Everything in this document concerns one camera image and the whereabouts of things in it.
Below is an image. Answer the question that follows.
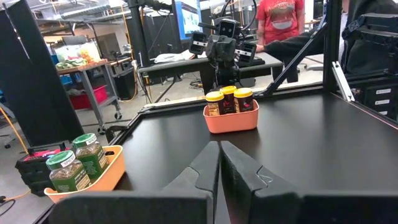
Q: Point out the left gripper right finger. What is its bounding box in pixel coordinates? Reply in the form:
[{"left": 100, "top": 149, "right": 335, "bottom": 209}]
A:
[{"left": 220, "top": 140, "right": 398, "bottom": 224}]

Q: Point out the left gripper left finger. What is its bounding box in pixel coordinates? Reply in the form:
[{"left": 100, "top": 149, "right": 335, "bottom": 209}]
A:
[{"left": 48, "top": 141, "right": 221, "bottom": 224}]

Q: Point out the yellow lid spice jar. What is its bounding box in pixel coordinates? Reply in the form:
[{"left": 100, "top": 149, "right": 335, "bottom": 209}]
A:
[
  {"left": 205, "top": 91, "right": 225, "bottom": 117},
  {"left": 233, "top": 87, "right": 254, "bottom": 113},
  {"left": 220, "top": 85, "right": 238, "bottom": 114}
]

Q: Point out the green lid spice jar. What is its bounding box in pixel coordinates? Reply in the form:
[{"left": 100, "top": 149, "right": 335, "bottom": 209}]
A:
[
  {"left": 45, "top": 150, "right": 92, "bottom": 194},
  {"left": 72, "top": 133, "right": 109, "bottom": 181}
]

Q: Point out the dark office desk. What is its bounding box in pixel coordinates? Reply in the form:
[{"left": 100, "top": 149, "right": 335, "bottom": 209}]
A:
[{"left": 137, "top": 51, "right": 284, "bottom": 103}]

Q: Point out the monitor with blue screen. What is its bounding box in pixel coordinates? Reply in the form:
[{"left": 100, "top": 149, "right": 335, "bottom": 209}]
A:
[{"left": 172, "top": 0, "right": 203, "bottom": 42}]

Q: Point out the pale pink crumpled cloth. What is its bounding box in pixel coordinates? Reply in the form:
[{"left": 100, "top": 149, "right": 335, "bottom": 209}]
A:
[{"left": 154, "top": 51, "right": 206, "bottom": 65}]

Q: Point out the orange plastic bin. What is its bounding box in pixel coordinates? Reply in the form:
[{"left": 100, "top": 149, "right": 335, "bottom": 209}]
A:
[{"left": 203, "top": 99, "right": 260, "bottom": 134}]

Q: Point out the person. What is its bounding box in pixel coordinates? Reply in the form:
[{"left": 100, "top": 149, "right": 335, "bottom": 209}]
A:
[
  {"left": 255, "top": 0, "right": 306, "bottom": 84},
  {"left": 263, "top": 0, "right": 398, "bottom": 75}
]

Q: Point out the yellow plastic bin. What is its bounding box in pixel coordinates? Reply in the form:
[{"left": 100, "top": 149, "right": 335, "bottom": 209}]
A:
[{"left": 43, "top": 144, "right": 126, "bottom": 205}]

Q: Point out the black computer case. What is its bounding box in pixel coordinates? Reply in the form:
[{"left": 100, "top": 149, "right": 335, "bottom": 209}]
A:
[{"left": 113, "top": 71, "right": 136, "bottom": 100}]

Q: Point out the red storage bin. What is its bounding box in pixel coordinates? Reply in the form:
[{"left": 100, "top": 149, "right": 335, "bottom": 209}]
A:
[{"left": 68, "top": 85, "right": 109, "bottom": 110}]

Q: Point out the wooden top metal cart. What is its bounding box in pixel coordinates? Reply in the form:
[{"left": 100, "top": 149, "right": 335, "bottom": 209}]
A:
[{"left": 55, "top": 57, "right": 133, "bottom": 135}]

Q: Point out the toy vegetables pile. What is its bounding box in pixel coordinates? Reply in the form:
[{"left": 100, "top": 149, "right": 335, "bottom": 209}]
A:
[{"left": 55, "top": 42, "right": 102, "bottom": 70}]

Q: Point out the black labelled drawer unit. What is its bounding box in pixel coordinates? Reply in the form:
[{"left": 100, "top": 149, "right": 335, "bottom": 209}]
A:
[{"left": 351, "top": 82, "right": 398, "bottom": 122}]

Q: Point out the red black power station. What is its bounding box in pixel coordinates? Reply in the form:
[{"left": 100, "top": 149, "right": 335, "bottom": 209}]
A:
[{"left": 14, "top": 141, "right": 74, "bottom": 197}]

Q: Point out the black divider panel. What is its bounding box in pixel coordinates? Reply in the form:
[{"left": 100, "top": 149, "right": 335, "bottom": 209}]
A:
[{"left": 0, "top": 0, "right": 85, "bottom": 147}]

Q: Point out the black upright post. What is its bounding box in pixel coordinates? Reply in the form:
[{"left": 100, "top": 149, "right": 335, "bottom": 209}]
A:
[{"left": 126, "top": 0, "right": 153, "bottom": 68}]

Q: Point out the black metal table frame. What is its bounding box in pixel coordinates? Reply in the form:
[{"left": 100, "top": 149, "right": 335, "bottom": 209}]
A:
[{"left": 104, "top": 0, "right": 398, "bottom": 150}]

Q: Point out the yellow extension cable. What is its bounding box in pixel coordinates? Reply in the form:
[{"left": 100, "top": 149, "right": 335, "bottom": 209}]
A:
[{"left": 0, "top": 107, "right": 32, "bottom": 203}]

